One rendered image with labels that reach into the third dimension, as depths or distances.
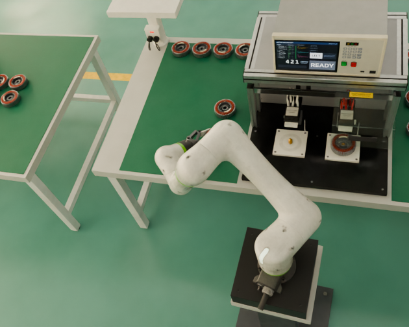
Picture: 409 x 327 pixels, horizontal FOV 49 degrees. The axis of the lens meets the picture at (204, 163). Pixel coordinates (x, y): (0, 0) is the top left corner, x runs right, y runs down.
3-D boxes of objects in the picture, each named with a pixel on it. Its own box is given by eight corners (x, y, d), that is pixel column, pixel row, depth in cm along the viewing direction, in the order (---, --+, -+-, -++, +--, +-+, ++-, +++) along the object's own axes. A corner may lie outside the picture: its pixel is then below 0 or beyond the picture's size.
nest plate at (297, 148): (304, 157, 210) (304, 156, 209) (272, 155, 214) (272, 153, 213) (308, 132, 217) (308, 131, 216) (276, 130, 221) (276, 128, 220)
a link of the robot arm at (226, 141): (334, 217, 160) (231, 108, 158) (305, 250, 156) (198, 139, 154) (319, 217, 172) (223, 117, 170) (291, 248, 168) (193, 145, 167)
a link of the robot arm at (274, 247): (304, 254, 170) (304, 236, 154) (277, 284, 166) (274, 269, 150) (278, 233, 176) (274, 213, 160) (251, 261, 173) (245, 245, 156)
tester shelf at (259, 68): (406, 91, 184) (408, 83, 180) (243, 82, 202) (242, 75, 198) (405, 20, 207) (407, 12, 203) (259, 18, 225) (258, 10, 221)
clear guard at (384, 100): (392, 150, 177) (395, 141, 172) (330, 144, 183) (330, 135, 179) (393, 88, 194) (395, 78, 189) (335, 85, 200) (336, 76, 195)
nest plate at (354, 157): (358, 163, 203) (359, 161, 202) (324, 159, 207) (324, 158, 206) (360, 137, 211) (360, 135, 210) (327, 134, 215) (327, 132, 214)
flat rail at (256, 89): (395, 100, 189) (396, 96, 187) (250, 93, 206) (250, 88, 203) (395, 98, 190) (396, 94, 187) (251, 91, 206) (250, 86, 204)
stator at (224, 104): (211, 109, 239) (210, 104, 236) (229, 100, 240) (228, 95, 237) (221, 122, 232) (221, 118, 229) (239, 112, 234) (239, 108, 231)
